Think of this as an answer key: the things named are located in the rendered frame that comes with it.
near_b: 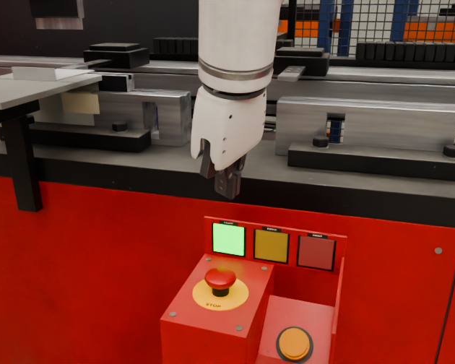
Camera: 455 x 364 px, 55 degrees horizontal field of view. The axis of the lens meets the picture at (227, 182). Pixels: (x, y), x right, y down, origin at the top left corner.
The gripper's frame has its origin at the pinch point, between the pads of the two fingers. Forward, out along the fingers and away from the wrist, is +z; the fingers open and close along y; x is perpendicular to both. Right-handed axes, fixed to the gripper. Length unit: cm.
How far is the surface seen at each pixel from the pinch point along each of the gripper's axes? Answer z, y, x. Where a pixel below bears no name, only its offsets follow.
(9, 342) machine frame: 54, 24, -39
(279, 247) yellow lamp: 6.5, 0.0, 9.6
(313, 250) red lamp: 5.6, -1.7, 13.8
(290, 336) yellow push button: 11.5, 7.6, 16.9
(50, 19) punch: -7, -8, -49
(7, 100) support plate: -7.2, 13.3, -28.5
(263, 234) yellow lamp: 5.3, 0.5, 7.0
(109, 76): 0.2, -9.7, -35.7
